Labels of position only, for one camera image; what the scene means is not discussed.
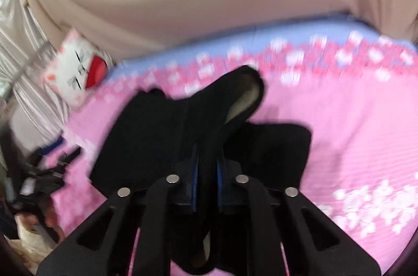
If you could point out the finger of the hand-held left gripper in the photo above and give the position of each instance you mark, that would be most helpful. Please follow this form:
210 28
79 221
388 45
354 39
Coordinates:
67 158
54 144

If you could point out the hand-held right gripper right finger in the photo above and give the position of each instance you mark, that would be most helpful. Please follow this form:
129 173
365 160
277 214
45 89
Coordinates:
261 217

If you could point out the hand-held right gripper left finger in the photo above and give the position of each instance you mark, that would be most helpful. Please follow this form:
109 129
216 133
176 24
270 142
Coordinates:
156 214

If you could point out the black pants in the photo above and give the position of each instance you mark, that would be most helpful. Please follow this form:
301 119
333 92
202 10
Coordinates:
153 132

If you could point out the person's left hand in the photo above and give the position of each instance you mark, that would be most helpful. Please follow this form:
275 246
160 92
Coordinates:
51 220

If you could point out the cat face pillow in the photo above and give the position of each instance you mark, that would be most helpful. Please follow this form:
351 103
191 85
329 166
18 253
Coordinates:
76 70

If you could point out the silver satin curtain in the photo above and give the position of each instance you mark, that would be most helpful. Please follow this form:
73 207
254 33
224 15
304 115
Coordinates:
26 67

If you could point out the pink floral bed sheet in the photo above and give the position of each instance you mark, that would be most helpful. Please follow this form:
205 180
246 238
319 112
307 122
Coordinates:
343 132

